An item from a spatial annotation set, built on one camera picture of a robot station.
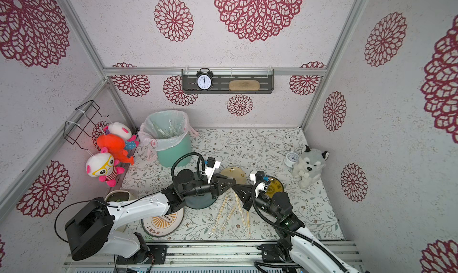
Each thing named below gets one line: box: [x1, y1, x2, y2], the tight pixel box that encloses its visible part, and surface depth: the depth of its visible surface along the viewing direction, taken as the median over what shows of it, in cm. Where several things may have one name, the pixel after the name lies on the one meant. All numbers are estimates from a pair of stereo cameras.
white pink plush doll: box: [103, 121, 141, 151], surface depth 97 cm
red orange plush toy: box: [96, 133, 135, 166], surface depth 91 cm
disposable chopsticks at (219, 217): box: [208, 195, 229, 237], surface depth 85 cm
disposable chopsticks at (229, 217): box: [220, 205, 237, 233], surface depth 85 cm
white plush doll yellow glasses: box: [85, 147, 125, 188], surface depth 83 cm
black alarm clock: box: [196, 67, 214, 92], surface depth 92 cm
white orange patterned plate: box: [141, 206, 185, 238], surface depth 82 cm
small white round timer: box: [283, 150, 300, 168], surface depth 104 cm
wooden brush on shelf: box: [228, 79, 261, 92], surface depth 92 cm
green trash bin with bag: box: [138, 110, 198, 168], surface depth 91 cm
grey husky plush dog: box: [292, 145, 330, 189], surface depth 85 cm
